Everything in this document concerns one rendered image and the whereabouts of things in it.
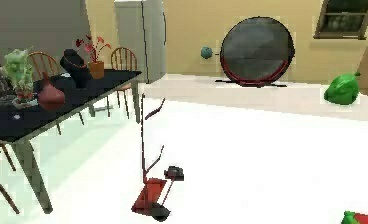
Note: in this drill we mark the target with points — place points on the brown wooden spindle chair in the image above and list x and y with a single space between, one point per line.
0 180
125 60
43 65

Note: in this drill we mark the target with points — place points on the teal ball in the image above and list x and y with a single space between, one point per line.
206 52

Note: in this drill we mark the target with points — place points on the grey fridge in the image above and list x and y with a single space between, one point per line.
142 36

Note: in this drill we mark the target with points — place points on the red hand truck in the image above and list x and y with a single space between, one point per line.
152 196

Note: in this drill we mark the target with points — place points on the red plant in orange pot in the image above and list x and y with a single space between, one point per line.
96 65

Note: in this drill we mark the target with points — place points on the black top dining table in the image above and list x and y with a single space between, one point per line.
75 96

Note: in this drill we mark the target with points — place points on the dark red vase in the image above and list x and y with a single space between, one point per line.
50 95

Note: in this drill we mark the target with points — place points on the green bag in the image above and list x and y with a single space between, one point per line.
342 89

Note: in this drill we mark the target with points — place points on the pale green plant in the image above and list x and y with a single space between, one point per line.
19 71

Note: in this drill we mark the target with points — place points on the grey dish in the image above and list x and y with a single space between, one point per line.
7 100

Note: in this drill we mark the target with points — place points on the dark framed window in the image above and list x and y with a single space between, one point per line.
344 18

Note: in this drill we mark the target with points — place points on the green and red object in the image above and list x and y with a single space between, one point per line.
358 218

